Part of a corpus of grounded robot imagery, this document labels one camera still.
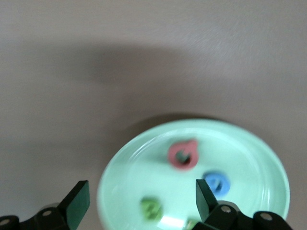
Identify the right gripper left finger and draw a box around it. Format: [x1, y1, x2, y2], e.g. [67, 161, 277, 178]
[0, 180, 91, 230]

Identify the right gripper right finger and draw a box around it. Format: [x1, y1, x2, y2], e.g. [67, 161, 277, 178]
[194, 178, 295, 230]

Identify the blue letter G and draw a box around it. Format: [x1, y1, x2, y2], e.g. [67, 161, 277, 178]
[202, 171, 231, 199]

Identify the red letter Q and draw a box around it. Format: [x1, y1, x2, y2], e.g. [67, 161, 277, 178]
[167, 140, 200, 171]

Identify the green capital letter B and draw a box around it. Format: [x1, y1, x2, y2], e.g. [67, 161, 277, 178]
[140, 197, 164, 221]

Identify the light green plate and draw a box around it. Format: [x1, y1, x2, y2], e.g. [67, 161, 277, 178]
[97, 118, 291, 230]

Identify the brown table cover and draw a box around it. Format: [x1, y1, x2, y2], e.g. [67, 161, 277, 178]
[0, 0, 307, 230]

